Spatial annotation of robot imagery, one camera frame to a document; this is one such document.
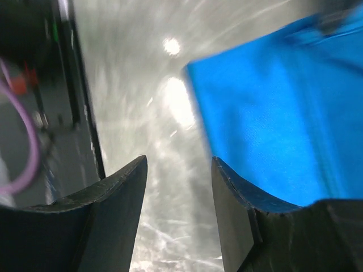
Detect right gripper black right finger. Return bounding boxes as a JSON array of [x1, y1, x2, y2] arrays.
[[212, 157, 362, 271]]

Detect blue cloth napkin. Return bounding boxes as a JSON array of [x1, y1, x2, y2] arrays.
[[186, 7, 362, 206]]

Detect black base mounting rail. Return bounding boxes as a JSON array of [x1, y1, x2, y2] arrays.
[[36, 1, 105, 204]]

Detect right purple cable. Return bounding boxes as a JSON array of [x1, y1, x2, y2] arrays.
[[0, 58, 40, 195]]

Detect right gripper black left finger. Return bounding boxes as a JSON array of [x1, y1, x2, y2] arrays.
[[1, 155, 147, 272]]

